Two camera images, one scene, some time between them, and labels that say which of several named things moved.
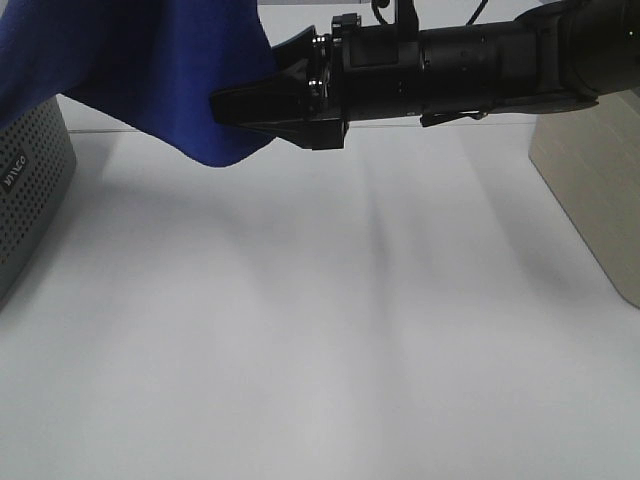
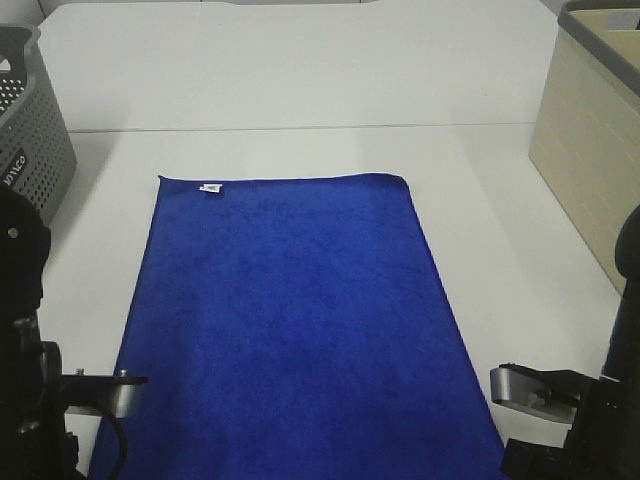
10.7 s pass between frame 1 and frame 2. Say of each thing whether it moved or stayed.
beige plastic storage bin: stayed
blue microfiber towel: moved
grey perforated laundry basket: stayed
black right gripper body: moved
